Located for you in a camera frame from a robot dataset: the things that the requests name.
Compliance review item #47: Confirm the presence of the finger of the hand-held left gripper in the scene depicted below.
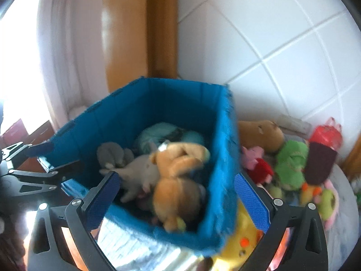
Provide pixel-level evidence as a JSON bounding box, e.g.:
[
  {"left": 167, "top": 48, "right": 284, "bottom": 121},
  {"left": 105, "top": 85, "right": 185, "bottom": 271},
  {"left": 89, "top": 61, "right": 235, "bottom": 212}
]
[
  {"left": 8, "top": 160, "right": 84, "bottom": 196},
  {"left": 3, "top": 141, "right": 55, "bottom": 161}
]

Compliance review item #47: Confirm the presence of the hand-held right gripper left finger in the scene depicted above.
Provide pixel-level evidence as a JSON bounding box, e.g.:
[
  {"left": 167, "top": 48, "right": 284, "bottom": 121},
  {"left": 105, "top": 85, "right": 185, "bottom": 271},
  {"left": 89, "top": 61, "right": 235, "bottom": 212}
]
[{"left": 28, "top": 172, "right": 122, "bottom": 271}]

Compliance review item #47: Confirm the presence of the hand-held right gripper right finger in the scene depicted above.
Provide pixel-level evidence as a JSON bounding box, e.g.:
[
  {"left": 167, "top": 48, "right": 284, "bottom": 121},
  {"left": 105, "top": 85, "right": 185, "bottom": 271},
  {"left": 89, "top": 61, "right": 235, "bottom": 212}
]
[{"left": 235, "top": 173, "right": 330, "bottom": 271}]

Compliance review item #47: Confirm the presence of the grey plush toy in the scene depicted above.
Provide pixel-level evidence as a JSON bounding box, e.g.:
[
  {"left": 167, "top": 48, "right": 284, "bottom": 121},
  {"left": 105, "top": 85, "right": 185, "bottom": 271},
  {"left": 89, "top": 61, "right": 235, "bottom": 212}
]
[{"left": 97, "top": 142, "right": 160, "bottom": 203}]

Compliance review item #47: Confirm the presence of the golden brown dog plush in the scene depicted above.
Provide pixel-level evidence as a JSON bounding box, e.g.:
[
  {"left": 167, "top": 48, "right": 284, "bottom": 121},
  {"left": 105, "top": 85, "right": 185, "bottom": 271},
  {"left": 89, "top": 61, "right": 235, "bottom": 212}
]
[{"left": 149, "top": 142, "right": 211, "bottom": 232}]

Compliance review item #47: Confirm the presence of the teal round plush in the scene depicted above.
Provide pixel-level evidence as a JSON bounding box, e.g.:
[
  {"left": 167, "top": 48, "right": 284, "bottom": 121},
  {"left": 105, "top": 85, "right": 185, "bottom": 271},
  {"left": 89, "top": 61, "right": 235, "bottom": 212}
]
[{"left": 133, "top": 121, "right": 205, "bottom": 153}]

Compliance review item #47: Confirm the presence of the blue fabric storage box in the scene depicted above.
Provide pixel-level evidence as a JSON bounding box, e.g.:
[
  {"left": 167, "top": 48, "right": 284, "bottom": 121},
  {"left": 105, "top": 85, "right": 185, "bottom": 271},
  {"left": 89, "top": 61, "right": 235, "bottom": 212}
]
[{"left": 37, "top": 76, "right": 241, "bottom": 258}]

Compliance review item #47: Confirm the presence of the dark red box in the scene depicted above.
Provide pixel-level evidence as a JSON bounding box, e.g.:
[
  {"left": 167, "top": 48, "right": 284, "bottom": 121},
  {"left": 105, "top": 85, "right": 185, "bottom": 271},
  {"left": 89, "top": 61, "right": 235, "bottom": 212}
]
[{"left": 5, "top": 119, "right": 53, "bottom": 145}]

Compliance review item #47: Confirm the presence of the pink and red plush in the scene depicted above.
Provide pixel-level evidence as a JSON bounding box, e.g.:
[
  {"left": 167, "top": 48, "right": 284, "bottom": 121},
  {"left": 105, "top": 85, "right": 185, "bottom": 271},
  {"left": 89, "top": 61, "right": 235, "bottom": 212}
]
[{"left": 243, "top": 146, "right": 275, "bottom": 185}]

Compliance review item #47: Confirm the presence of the yellow plush toy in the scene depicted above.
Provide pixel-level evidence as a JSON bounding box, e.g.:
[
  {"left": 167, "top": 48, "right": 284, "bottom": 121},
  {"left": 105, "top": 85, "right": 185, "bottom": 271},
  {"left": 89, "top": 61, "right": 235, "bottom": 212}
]
[{"left": 214, "top": 200, "right": 265, "bottom": 271}]

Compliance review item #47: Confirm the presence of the green plush toy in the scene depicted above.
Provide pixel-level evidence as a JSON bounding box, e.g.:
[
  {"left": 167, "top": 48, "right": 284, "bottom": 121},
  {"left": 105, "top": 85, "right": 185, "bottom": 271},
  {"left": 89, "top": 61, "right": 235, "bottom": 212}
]
[{"left": 274, "top": 140, "right": 310, "bottom": 192}]

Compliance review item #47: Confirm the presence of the grey tablecloth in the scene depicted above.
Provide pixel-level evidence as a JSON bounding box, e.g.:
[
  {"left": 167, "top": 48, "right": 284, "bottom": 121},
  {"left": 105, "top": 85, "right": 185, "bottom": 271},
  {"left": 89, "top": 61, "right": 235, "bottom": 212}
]
[{"left": 97, "top": 169, "right": 357, "bottom": 271}]

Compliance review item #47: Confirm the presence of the orange yellow duck plush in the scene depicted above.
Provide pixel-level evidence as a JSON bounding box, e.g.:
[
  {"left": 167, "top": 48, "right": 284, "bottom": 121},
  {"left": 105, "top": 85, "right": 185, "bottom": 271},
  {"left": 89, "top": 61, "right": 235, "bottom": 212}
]
[{"left": 300, "top": 183, "right": 322, "bottom": 204}]

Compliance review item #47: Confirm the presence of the brown bear plush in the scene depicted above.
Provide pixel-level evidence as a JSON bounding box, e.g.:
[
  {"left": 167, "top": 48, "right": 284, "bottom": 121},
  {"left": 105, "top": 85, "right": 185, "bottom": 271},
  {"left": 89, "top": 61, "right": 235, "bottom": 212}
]
[{"left": 238, "top": 119, "right": 286, "bottom": 153}]

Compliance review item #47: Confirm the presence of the pink starfish plush toy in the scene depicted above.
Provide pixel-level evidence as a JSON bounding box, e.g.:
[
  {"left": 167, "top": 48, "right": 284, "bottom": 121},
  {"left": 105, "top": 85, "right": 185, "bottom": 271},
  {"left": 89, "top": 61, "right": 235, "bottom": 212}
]
[{"left": 318, "top": 180, "right": 339, "bottom": 230}]

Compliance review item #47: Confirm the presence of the red toy handbag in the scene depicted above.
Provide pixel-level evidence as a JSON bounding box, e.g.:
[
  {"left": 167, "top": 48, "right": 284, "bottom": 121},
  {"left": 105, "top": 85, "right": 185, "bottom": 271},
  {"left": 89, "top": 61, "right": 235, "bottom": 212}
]
[{"left": 308, "top": 117, "right": 344, "bottom": 151}]

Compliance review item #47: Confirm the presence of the white curtain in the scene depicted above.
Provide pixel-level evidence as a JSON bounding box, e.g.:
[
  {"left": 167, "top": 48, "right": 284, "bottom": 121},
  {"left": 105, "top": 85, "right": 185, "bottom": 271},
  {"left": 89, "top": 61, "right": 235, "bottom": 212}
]
[{"left": 36, "top": 0, "right": 111, "bottom": 126}]

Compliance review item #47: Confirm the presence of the white wall outlet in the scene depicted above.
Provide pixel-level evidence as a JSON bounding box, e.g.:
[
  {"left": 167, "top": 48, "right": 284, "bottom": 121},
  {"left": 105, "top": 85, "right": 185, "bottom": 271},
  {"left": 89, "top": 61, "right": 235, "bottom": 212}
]
[{"left": 277, "top": 114, "right": 312, "bottom": 134}]

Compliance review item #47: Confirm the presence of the wooden door frame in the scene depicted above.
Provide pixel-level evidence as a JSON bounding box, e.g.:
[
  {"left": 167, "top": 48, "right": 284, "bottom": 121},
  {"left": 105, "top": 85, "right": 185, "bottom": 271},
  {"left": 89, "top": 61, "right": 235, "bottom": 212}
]
[{"left": 102, "top": 0, "right": 179, "bottom": 92}]

